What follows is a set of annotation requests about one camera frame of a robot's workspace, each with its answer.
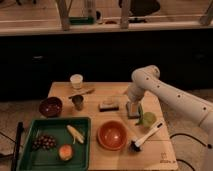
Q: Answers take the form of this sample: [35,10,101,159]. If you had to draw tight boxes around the white handled black brush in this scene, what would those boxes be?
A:
[130,122,163,152]

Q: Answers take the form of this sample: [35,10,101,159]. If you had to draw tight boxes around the dark maroon bowl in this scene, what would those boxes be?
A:
[39,97,63,117]

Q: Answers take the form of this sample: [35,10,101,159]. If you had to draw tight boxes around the black cable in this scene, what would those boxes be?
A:
[169,132,213,171]

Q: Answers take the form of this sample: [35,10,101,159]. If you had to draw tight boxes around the green toy vegetable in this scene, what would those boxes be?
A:
[136,106,157,128]

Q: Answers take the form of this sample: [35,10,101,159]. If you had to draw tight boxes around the orange toy fruit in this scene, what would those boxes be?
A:
[58,144,73,161]

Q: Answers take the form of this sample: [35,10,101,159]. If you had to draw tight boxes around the purple toy grapes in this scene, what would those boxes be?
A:
[32,135,56,150]

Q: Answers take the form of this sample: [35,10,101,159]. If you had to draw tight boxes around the black bar beside tray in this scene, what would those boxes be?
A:
[10,122,24,171]

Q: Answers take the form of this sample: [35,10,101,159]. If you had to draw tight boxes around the white paper cup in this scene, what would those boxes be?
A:
[70,74,83,89]

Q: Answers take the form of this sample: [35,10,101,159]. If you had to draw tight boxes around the red orange bowl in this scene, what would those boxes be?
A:
[97,120,127,151]

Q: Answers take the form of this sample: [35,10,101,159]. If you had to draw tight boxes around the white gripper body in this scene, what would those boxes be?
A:
[126,83,145,103]

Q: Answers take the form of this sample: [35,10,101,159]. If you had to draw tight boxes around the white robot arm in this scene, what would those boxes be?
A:
[126,65,213,171]

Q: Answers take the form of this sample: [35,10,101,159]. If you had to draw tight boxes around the green plastic tray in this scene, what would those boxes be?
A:
[17,117,91,171]

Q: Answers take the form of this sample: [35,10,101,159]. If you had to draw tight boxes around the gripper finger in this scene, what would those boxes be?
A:
[135,103,141,116]
[129,102,134,116]

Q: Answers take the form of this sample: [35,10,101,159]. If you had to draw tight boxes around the wooden spatula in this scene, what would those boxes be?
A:
[68,88,95,99]

